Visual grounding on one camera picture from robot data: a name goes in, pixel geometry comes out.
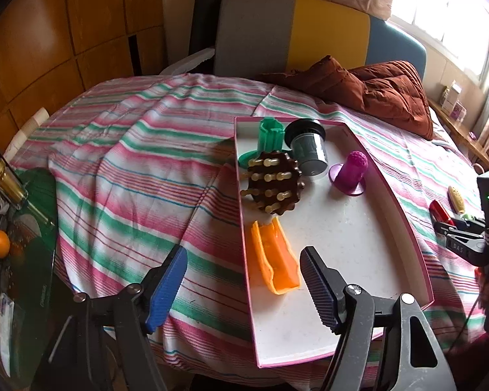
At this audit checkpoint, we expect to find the white tray with pink rim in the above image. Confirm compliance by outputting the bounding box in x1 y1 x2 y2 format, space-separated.
233 116 435 369

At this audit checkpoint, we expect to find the red translucent stick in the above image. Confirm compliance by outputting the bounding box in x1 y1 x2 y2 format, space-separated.
429 199 455 226

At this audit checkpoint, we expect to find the green plastic toy piece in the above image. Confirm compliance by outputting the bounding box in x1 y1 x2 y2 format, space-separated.
238 117 286 168

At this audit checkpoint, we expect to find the brown quilted duvet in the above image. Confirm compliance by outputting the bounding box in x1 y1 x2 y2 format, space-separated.
256 55 435 141

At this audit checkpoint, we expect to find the orange plastic half tube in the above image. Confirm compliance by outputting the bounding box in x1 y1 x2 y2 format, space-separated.
250 217 301 295

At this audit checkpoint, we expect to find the grey yellow blue headboard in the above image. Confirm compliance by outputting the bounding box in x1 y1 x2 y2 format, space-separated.
212 0 428 78

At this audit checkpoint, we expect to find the grey jar with black cap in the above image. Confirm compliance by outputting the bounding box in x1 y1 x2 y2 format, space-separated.
284 118 329 180

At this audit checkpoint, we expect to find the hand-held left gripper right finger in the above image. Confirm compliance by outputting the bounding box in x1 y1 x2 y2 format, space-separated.
299 246 457 391

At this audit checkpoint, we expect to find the beige perforated item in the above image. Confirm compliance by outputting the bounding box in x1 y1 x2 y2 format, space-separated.
448 186 467 214

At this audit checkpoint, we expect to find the striped bed sheet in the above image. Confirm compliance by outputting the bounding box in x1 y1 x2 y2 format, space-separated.
6 72 489 379

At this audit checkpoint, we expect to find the window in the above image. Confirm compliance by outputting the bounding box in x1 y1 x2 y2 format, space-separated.
387 0 489 90

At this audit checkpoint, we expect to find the wooden wardrobe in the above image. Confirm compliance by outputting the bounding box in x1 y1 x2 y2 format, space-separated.
0 0 166 172

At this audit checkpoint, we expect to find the green glass side table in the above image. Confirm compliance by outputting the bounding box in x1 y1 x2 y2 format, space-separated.
0 167 60 379

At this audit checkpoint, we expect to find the black rolled mat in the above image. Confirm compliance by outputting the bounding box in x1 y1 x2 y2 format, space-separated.
188 0 229 55

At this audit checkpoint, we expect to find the gold-capped bottle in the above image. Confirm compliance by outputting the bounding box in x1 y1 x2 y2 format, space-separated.
0 159 55 226

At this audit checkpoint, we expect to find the white carton box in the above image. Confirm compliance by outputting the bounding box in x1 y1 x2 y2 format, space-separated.
441 82 463 110

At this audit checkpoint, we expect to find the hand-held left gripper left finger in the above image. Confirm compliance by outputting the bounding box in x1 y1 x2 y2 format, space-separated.
33 245 188 391

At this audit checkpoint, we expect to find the white tube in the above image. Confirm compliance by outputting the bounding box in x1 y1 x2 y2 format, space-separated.
0 293 16 377

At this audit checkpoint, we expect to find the brown wooden peg massager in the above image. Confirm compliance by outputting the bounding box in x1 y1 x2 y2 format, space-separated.
240 151 306 216

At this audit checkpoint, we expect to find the wooden window shelf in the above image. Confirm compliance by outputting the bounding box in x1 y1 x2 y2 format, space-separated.
426 98 489 169

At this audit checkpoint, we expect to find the stack of paper cups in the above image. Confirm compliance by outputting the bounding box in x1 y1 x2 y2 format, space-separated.
6 107 50 159

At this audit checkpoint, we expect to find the black cable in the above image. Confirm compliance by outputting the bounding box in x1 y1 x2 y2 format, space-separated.
448 289 483 353

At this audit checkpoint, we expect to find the purple plastic toy piece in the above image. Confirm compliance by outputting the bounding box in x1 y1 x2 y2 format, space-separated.
329 151 367 196

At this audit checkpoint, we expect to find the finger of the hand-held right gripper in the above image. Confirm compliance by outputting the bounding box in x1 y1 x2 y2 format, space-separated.
433 221 463 239
458 217 486 231

